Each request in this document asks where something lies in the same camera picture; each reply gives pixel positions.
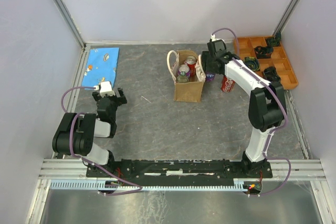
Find purple fanta can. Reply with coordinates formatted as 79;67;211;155
177;64;191;78
205;72;216;82

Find red coke can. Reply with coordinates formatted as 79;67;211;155
221;76;235;93
184;56;197;77

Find brown canvas tote bag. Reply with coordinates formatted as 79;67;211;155
166;50;206;102

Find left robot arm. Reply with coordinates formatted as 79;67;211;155
52;88;128;177

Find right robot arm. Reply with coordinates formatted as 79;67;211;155
202;38;288;177

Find blue patterned cloth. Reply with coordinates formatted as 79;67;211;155
81;47;120;87

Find clear green glass bottle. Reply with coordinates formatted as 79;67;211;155
176;74;189;83

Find blue yellow rolled tie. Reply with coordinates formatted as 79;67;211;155
243;57;260;72

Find orange compartment tray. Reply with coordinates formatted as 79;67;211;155
238;36;299;90

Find black rolled belt lower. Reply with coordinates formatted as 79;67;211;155
262;66;281;82

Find green rolled tie corner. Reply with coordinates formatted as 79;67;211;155
265;31;281;47

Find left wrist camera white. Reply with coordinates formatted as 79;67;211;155
94;81;115;97

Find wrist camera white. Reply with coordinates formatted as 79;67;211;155
210;34;222;41
94;81;115;97

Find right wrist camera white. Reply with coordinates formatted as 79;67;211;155
210;34;222;41

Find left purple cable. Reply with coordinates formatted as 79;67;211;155
60;86;144;197

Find purple cable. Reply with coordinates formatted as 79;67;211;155
211;27;291;198
60;86;144;197

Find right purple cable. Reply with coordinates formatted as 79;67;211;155
211;27;291;198

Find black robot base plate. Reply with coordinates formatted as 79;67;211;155
86;158;274;186

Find aluminium frame rail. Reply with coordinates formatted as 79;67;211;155
39;159;326;181

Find blue slotted cable duct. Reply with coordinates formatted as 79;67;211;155
49;179;250;190

